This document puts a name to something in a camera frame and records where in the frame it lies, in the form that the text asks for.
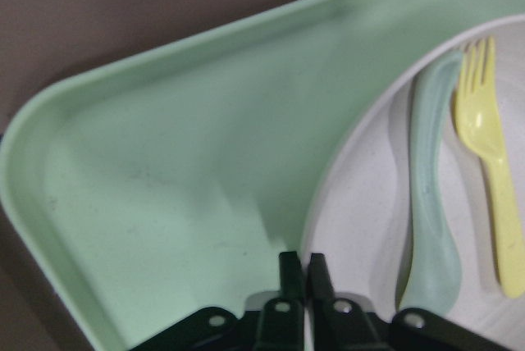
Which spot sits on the mint green plastic tray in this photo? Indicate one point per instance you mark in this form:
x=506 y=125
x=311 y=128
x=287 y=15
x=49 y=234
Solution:
x=167 y=181

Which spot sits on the white round plate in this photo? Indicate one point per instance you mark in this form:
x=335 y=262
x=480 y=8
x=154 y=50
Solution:
x=401 y=246

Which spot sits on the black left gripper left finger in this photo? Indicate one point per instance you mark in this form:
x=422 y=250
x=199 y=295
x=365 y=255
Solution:
x=291 y=276

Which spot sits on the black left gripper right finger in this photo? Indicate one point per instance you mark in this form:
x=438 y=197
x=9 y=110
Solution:
x=319 y=285

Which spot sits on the teal plastic spoon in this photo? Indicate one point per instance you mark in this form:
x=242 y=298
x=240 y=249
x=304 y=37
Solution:
x=435 y=273

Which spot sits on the yellow plastic fork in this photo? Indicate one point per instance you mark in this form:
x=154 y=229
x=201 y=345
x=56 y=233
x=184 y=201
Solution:
x=478 y=125

